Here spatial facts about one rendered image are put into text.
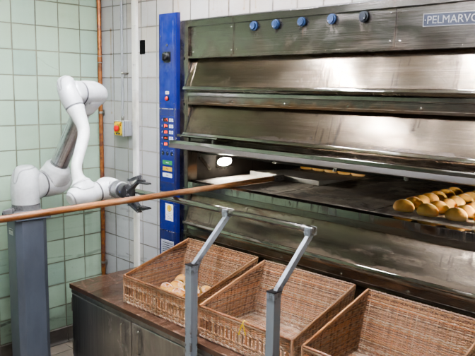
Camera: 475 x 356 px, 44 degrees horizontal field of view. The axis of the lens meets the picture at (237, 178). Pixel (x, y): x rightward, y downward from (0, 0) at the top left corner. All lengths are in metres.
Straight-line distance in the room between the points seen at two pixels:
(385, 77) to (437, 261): 0.80
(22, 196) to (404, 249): 2.07
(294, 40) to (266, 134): 0.48
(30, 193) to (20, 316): 0.71
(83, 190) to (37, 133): 0.98
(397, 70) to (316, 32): 0.47
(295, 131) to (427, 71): 0.72
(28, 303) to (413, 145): 2.28
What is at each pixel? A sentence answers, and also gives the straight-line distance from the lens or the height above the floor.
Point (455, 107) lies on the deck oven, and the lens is 2.46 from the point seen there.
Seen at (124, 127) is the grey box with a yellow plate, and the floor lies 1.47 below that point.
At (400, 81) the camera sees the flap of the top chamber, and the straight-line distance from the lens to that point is 2.55.
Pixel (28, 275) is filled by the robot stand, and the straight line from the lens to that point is 3.57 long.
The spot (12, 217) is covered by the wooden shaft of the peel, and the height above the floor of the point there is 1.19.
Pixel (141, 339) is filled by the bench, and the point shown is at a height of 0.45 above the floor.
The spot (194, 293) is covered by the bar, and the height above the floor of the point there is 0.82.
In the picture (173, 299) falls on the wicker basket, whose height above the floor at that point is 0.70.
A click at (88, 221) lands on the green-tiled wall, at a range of 4.19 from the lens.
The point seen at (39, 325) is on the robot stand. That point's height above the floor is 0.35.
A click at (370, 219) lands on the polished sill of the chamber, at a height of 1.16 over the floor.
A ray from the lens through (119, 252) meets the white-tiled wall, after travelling 4.14.
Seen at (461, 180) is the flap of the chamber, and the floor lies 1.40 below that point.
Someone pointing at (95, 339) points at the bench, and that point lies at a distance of 3.52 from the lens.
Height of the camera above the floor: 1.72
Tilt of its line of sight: 9 degrees down
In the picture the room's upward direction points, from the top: 1 degrees clockwise
